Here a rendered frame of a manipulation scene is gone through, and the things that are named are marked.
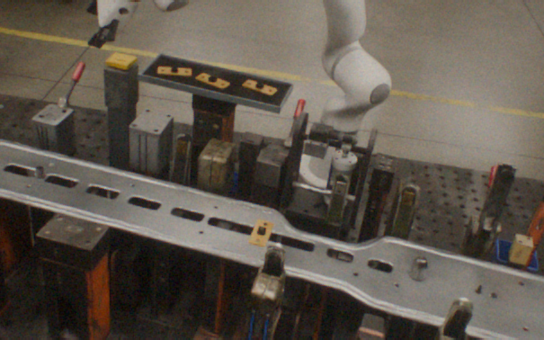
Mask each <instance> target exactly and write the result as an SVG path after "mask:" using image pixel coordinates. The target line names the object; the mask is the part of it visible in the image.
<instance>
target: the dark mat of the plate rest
mask: <svg viewBox="0 0 544 340"><path fill-rule="evenodd" d="M172 66H174V67H182V68H190V69H191V71H192V75H191V76H163V75H159V74H158V73H157V72H158V67H172ZM201 74H206V75H209V76H216V77H217V78H219V79H221V80H224V81H227V82H229V86H228V87H226V88H225V89H223V90H222V89H219V88H217V87H213V86H211V85H209V84H206V83H204V82H202V81H198V80H196V79H195V77H196V76H200V75H201ZM142 75H144V76H151V77H155V78H160V79H164V80H167V81H173V82H176V83H180V84H186V85H189V86H192V87H196V88H201V89H205V90H209V91H213V92H218V93H222V94H229V95H234V96H237V97H242V98H245V99H250V100H254V102H258V103H266V104H270V105H274V106H278V107H279V106H280V105H281V104H282V102H283V99H284V97H285V96H286V94H287V92H288V91H289V89H290V86H288V85H285V84H282V83H276V82H273V81H269V80H264V79H260V78H255V77H251V76H243V75H239V74H235V73H230V72H226V71H222V70H218V68H213V67H205V66H202V65H197V64H193V63H189V62H185V61H180V60H176V59H171V58H164V57H160V58H159V59H158V60H157V61H156V62H155V63H154V64H152V65H150V66H149V67H148V68H147V69H146V70H145V72H144V73H143V74H142ZM246 80H253V81H255V82H261V83H264V85H267V86H269V87H272V88H275V89H277V92H275V93H274V94H273V95H268V94H263V93H260V92H257V91H255V90H252V89H249V88H245V87H243V86H242V84H243V83H244V82H245V81H246Z"/></svg>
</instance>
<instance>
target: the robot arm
mask: <svg viewBox="0 0 544 340"><path fill-rule="evenodd" d="M139 1H143V0H93V2H92V3H91V4H90V5H89V7H88V8H87V9H85V10H87V12H88V13H92V14H95V16H98V22H99V23H100V25H101V26H100V29H99V31H98V32H97V33H95V34H94V35H93V37H92V38H91V39H90V40H89V41H88V42H87V43H88V46H91V47H94V48H98V49H101V48H102V47H103V45H104V44H105V42H106V41H108V42H110V41H115V37H116V33H119V32H120V31H121V30H122V29H123V27H124V25H125V24H127V23H128V21H129V20H130V18H131V17H132V15H133V14H134V12H135V10H136V9H137V7H138V2H139ZM197 1H199V0H153V2H154V4H155V5H157V7H158V8H159V9H160V10H162V12H165V13H169V12H175V11H177V9H180V8H182V7H184V6H187V5H189V4H192V3H195V2H197ZM322 1H323V4H324V8H325V13H326V17H327V22H328V36H326V43H325V45H324V47H323V51H322V57H321V59H322V65H323V68H324V70H325V72H326V74H327V75H328V76H330V78H331V79H333V80H334V81H335V82H336V83H337V84H338V86H339V87H340V88H341V89H342V90H343V91H344V92H345V95H346V96H341V95H338V96H334V97H332V98H330V99H328V100H327V101H326V104H325V106H324V109H323V111H322V114H321V119H320V122H319V123H321V124H325V125H330V126H334V131H335V132H340V131H342V132H343V134H344V135H346V133H348V135H352V136H354V135H355V136H357V137H358V133H359V130H360V127H361V125H362V122H363V119H364V116H365V114H366V113H367V112H368V111H369V110H371V109H373V108H375V107H378V106H379V105H381V104H383V102H385V101H386V100H387V98H388V96H389V93H391V86H392V82H391V77H390V76H389V75H388V71H387V70H386V69H385V68H384V67H383V66H382V65H381V64H380V63H379V62H378V61H377V60H376V59H373V58H372V57H371V56H370V54H369V53H367V52H366V51H365V50H364V49H363V48H362V47H361V45H360V43H359V38H360V37H361V36H362V35H363V33H364V31H365V26H366V13H365V3H364V0H322ZM109 23H111V24H110V25H107V24H109ZM103 28H107V30H109V31H108V34H107V35H106V34H103ZM334 152H335V147H330V146H328V148H327V151H326V155H325V157H324V159H321V158H317V157H309V156H305V155H303V156H302V159H301V165H300V171H299V174H300V176H301V177H302V178H303V179H304V180H305V181H306V182H307V183H308V184H309V185H311V186H315V187H319V188H323V189H325V188H326V182H327V177H328V173H330V168H331V160H332V155H333V153H334Z"/></svg>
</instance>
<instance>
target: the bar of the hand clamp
mask: <svg viewBox="0 0 544 340"><path fill-rule="evenodd" d="M516 170H517V168H516V164H513V163H507V162H504V161H499V162H498V165H496V169H495V173H494V176H493V179H492V183H491V185H490V188H489V191H488V194H487V197H486V202H484V204H485V205H483V208H482V211H481V214H480V217H479V223H478V228H477V233H476V235H478V236H479V234H480V231H481V228H482V226H484V223H483V222H485V219H486V217H487V218H490V219H493V221H492V225H491V227H492V228H491V231H489V233H488V235H489V239H493V235H494V233H495V230H496V229H497V226H498V222H499V219H500V217H501V214H502V211H503V207H504V204H505V201H506V198H507V195H508V192H509V191H510V189H511V186H512V184H513V181H514V176H515V173H516Z"/></svg>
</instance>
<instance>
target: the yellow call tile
mask: <svg viewBox="0 0 544 340"><path fill-rule="evenodd" d="M136 61H137V58H134V56H131V55H126V54H121V53H117V52H116V53H114V54H113V55H112V56H111V57H110V58H108V59H107V60H106V61H105V65H106V66H112V67H118V68H122V69H128V68H129V67H131V66H132V65H133V64H134V63H135V62H136Z"/></svg>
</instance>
